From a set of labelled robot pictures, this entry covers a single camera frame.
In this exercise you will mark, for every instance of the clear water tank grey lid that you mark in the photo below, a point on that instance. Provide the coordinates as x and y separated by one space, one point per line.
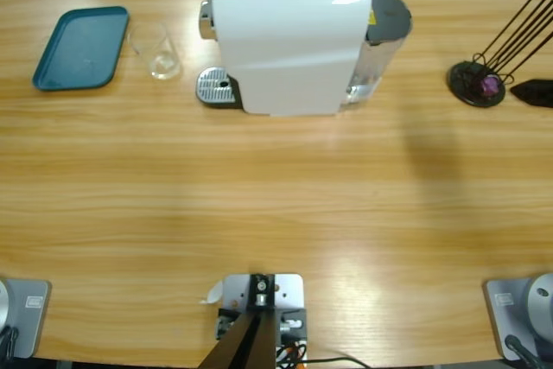
389 14

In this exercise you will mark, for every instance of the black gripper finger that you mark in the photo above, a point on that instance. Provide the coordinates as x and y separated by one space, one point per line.
538 93

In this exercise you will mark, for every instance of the purple coffee capsule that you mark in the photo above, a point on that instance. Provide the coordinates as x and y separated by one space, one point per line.
491 86

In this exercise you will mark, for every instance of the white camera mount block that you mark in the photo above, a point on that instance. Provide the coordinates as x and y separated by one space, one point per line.
289 291

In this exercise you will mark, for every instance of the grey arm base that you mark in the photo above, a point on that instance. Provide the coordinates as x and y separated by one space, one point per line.
30 321
501 313

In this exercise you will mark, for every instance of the black capsule holder with rods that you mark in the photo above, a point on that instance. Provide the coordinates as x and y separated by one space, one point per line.
466 84

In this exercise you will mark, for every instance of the white paper tag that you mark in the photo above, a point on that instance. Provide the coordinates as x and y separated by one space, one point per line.
214 293

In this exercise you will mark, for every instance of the dark camera post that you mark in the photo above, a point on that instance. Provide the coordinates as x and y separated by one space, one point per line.
250 343

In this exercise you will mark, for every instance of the white capsule coffee machine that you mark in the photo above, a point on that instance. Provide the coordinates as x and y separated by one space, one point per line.
285 53

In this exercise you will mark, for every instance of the clear drinking glass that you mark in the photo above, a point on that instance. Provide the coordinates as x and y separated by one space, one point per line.
166 71

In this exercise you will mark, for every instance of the teal plastic tray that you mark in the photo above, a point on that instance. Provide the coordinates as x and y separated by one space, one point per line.
78 49

